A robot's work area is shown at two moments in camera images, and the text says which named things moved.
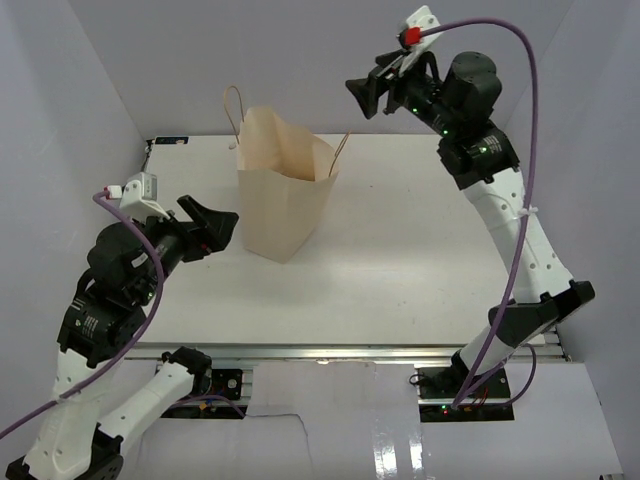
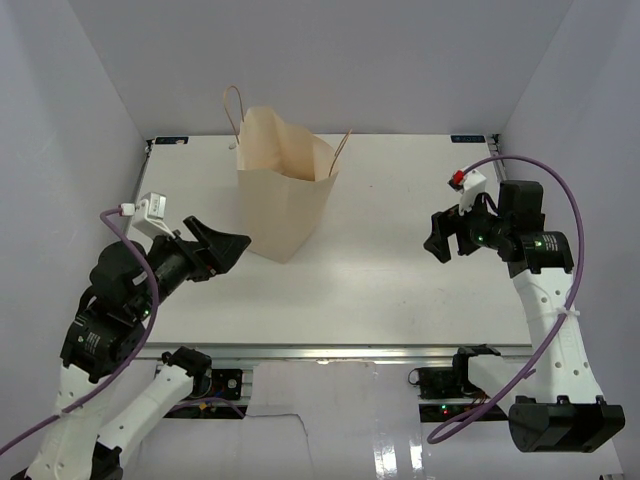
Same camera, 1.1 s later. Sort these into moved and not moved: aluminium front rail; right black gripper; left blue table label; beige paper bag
Moved: right black gripper
Not moved: beige paper bag; aluminium front rail; left blue table label
